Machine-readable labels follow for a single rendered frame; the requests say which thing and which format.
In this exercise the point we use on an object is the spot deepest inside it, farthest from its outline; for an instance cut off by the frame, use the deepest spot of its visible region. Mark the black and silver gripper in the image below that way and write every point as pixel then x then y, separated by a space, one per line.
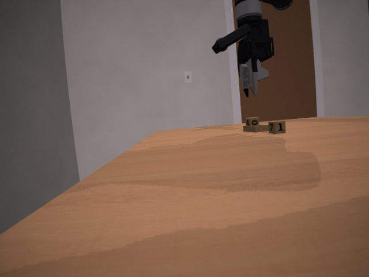
pixel 258 37

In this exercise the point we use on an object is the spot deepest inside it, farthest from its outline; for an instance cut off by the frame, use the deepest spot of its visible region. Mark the tan wooden number cube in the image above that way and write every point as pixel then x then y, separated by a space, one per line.
pixel 276 127
pixel 252 121

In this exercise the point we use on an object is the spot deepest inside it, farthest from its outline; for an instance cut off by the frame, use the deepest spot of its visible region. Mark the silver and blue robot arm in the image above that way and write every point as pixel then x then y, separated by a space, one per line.
pixel 245 8

